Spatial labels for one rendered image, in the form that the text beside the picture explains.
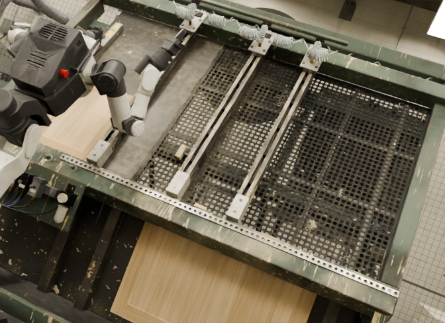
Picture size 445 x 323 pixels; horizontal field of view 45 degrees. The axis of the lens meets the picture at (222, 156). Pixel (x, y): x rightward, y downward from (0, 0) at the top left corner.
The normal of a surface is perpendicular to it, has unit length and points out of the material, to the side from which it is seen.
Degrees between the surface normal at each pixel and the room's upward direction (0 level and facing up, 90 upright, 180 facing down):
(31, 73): 82
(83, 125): 58
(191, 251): 90
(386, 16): 90
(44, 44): 83
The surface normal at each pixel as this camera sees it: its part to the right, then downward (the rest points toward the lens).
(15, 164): 0.64, 0.63
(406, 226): 0.01, -0.60
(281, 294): -0.22, -0.12
